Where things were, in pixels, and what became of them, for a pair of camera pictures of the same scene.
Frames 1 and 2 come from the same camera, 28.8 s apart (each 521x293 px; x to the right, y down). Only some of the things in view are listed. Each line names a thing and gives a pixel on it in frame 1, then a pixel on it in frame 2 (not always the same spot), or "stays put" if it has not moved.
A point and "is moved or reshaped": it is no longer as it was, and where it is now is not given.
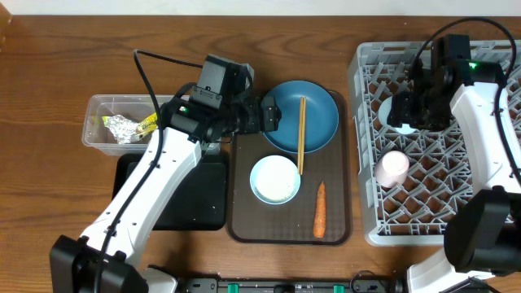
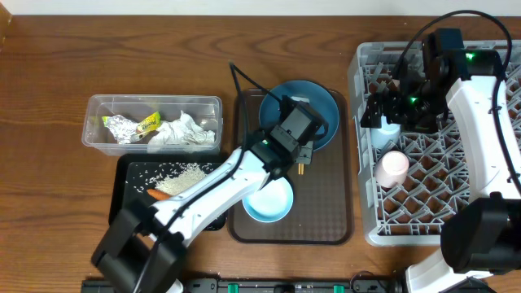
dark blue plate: (321, 115) stays put
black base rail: (356, 286) stays put
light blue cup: (383, 116) is moved or reshaped
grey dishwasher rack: (411, 179) stays put
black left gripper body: (247, 114) → (304, 149)
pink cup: (391, 168) stays put
